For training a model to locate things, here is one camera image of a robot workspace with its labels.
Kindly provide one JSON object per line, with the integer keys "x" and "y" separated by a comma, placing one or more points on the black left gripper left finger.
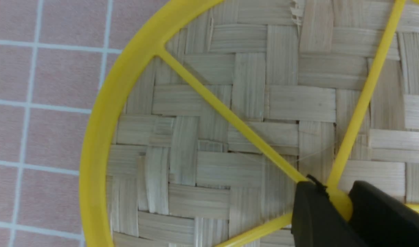
{"x": 316, "y": 222}

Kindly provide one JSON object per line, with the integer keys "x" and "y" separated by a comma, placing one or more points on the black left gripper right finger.
{"x": 381, "y": 220}

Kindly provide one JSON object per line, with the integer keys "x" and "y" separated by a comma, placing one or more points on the pink checkered tablecloth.
{"x": 54, "y": 56}

